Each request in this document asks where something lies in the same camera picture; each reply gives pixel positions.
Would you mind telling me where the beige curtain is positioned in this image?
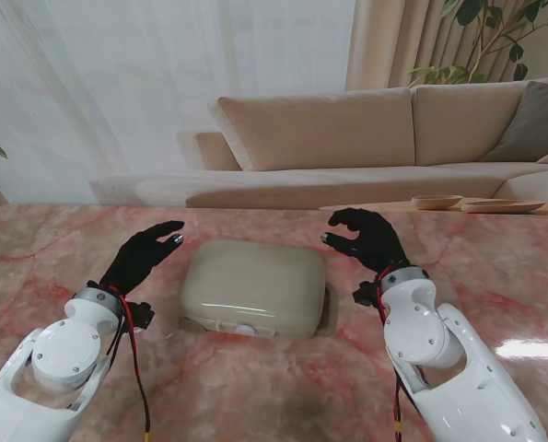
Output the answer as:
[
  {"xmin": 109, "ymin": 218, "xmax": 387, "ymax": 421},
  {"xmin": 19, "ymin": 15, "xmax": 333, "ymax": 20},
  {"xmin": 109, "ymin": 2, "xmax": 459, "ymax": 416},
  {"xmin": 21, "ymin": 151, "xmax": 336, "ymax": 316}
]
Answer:
[{"xmin": 344, "ymin": 0, "xmax": 548, "ymax": 91}]

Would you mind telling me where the long shallow wooden tray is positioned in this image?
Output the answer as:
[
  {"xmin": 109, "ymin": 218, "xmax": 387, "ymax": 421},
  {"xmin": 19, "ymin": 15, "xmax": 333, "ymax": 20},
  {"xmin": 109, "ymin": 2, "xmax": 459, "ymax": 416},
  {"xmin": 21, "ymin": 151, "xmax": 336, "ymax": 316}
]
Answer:
[{"xmin": 461, "ymin": 200, "xmax": 545, "ymax": 214}]

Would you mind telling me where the red black left arm cable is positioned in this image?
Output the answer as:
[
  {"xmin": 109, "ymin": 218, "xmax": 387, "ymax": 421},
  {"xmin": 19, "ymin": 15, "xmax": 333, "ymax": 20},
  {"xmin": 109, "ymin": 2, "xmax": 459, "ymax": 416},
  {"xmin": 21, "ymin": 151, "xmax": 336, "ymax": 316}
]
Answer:
[{"xmin": 105, "ymin": 285, "xmax": 154, "ymax": 442}]

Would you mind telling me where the beige fabric sofa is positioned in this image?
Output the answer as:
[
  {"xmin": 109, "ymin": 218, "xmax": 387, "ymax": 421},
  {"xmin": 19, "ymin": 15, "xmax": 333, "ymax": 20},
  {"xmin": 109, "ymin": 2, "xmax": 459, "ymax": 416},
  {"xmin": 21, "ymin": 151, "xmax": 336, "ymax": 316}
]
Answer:
[{"xmin": 88, "ymin": 76, "xmax": 548, "ymax": 208}]

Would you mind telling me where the red black arm cable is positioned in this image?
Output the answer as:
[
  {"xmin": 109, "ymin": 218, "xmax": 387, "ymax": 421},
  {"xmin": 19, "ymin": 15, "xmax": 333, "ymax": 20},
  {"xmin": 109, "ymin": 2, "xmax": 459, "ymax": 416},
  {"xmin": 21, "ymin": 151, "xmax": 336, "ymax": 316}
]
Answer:
[
  {"xmin": 375, "ymin": 266, "xmax": 434, "ymax": 442},
  {"xmin": 105, "ymin": 285, "xmax": 154, "ymax": 442}
]

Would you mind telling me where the round wooden bowl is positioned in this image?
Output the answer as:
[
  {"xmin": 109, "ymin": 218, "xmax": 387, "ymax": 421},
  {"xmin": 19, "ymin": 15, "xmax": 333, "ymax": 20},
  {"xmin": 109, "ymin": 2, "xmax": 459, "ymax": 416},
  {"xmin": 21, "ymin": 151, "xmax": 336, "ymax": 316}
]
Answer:
[{"xmin": 411, "ymin": 193, "xmax": 464, "ymax": 211}]

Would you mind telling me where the red black right arm cable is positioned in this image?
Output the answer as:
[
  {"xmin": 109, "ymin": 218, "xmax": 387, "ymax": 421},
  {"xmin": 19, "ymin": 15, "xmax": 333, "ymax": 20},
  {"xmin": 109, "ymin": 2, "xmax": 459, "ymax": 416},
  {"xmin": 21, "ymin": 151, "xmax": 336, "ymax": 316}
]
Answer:
[{"xmin": 375, "ymin": 266, "xmax": 434, "ymax": 442}]

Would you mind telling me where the white sheer curtain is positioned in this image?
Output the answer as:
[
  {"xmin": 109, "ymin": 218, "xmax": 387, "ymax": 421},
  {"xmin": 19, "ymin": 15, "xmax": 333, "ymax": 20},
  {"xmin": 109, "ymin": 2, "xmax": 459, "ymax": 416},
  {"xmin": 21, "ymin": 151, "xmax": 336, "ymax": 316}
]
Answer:
[{"xmin": 0, "ymin": 0, "xmax": 356, "ymax": 204}]

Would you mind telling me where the beige hard-shell suitcase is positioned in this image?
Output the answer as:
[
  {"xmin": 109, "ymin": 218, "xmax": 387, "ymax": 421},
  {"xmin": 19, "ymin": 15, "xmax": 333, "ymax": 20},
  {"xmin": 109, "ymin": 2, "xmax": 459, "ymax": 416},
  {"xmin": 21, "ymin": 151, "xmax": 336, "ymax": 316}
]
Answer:
[{"xmin": 179, "ymin": 238, "xmax": 342, "ymax": 341}]

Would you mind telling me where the tall green leafy plant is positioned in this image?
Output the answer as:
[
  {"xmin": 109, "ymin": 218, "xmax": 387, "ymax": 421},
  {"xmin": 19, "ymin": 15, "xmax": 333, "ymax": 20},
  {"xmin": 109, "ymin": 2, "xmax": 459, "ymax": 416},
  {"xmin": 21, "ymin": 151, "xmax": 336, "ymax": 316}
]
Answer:
[{"xmin": 409, "ymin": 0, "xmax": 548, "ymax": 84}]

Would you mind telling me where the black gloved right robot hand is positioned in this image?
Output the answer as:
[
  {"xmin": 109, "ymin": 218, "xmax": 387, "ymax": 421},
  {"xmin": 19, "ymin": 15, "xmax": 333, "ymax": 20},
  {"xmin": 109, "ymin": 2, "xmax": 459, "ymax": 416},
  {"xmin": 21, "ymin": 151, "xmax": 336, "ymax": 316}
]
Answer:
[{"xmin": 319, "ymin": 207, "xmax": 413, "ymax": 277}]

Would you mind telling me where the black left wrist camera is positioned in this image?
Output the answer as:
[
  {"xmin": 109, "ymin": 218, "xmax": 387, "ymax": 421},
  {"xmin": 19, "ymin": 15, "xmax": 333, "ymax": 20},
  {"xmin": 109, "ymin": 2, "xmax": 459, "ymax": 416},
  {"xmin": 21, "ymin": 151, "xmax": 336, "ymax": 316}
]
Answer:
[{"xmin": 128, "ymin": 301, "xmax": 157, "ymax": 332}]

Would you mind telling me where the grey sofa cushion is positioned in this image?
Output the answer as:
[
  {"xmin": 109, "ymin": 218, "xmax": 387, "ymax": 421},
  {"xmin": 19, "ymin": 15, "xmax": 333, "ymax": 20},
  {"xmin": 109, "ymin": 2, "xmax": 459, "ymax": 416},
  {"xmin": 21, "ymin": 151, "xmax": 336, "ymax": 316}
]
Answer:
[{"xmin": 480, "ymin": 80, "xmax": 548, "ymax": 163}]

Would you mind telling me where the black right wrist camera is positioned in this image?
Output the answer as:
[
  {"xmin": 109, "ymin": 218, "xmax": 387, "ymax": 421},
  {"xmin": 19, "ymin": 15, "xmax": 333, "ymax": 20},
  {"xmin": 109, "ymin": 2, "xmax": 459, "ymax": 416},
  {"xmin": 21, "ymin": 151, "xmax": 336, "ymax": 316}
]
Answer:
[{"xmin": 352, "ymin": 281, "xmax": 383, "ymax": 308}]

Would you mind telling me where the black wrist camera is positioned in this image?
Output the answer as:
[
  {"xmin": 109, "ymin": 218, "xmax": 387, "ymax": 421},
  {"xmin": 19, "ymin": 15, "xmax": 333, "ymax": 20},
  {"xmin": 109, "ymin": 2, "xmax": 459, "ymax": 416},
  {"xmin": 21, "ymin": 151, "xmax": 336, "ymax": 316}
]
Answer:
[
  {"xmin": 128, "ymin": 301, "xmax": 157, "ymax": 332},
  {"xmin": 352, "ymin": 281, "xmax": 383, "ymax": 308}
]

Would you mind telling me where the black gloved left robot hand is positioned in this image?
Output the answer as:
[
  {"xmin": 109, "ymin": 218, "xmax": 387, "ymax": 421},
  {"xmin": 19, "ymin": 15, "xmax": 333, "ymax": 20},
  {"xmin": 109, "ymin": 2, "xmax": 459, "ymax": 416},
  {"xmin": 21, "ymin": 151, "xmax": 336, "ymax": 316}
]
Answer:
[{"xmin": 99, "ymin": 219, "xmax": 186, "ymax": 296}]

